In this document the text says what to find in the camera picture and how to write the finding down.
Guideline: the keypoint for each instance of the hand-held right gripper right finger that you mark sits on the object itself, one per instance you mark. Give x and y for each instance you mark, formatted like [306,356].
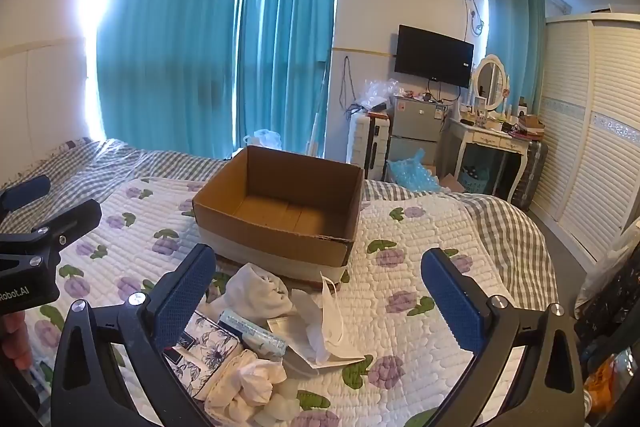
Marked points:
[452,302]

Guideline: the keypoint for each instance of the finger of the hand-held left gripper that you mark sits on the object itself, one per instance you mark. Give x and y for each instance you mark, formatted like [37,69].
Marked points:
[27,192]
[70,222]

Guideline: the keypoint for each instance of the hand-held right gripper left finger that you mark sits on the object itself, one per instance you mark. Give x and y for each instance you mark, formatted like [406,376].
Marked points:
[185,299]

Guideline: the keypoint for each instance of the floral fabric pouch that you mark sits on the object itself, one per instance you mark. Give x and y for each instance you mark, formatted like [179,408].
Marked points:
[205,352]

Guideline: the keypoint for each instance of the white sock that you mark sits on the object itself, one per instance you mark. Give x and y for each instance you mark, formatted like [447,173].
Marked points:
[257,289]

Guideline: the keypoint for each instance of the small tube packet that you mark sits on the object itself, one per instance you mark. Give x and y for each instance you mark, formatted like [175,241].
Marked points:
[252,332]

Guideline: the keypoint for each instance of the cream ruffled cloth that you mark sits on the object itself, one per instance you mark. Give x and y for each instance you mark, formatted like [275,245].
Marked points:
[245,379]

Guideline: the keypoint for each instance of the white face mask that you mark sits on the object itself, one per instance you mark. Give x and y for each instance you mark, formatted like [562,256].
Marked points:
[332,322]

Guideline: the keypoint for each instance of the brown cardboard box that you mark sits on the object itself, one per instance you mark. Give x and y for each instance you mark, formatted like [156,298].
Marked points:
[280,217]

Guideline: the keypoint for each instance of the white round cotton pads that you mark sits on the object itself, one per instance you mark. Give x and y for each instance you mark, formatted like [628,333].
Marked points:
[282,402]

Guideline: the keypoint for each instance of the person's left hand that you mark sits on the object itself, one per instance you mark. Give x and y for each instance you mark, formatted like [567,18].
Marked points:
[15,339]

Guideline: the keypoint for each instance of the grey gingham bed sheet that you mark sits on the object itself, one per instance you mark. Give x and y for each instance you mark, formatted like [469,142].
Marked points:
[505,227]

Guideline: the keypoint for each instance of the teal storage basket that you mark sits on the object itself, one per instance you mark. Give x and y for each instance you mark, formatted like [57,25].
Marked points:
[475,179]

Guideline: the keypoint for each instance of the silver suitcase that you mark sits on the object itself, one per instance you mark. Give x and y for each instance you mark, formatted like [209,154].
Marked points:
[532,172]

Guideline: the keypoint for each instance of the large white plastic bag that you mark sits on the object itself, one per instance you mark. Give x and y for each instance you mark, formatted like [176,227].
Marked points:
[607,267]

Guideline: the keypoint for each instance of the dark floral bag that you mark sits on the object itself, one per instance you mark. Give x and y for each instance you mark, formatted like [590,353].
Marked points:
[615,307]

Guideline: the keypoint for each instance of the white dressing table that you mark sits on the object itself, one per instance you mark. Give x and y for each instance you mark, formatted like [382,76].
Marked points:
[492,139]

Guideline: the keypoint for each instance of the orange packet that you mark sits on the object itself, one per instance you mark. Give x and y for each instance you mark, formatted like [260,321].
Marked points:
[607,382]

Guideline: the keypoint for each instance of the silver mini fridge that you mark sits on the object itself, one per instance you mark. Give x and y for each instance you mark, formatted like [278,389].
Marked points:
[415,127]

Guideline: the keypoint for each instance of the white suitcase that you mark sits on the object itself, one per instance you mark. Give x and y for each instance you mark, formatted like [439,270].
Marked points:
[362,142]

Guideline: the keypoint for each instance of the wide teal curtain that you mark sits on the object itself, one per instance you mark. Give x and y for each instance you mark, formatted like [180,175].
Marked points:
[170,32]

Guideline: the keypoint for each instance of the white slatted wardrobe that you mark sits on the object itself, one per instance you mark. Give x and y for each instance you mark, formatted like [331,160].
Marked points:
[590,132]

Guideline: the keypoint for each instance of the clear plastic bag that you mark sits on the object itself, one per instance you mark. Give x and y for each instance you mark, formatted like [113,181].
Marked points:
[377,94]

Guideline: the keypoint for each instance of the white oval vanity mirror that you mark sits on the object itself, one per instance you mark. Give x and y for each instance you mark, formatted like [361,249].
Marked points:
[489,82]

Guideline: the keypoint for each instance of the white upright stick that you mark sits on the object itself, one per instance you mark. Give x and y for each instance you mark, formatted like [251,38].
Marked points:
[320,107]

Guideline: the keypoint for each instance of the narrow teal curtain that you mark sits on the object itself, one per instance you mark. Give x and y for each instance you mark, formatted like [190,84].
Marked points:
[515,37]

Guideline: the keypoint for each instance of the black wall television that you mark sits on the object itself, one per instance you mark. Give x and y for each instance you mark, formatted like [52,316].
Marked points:
[432,57]

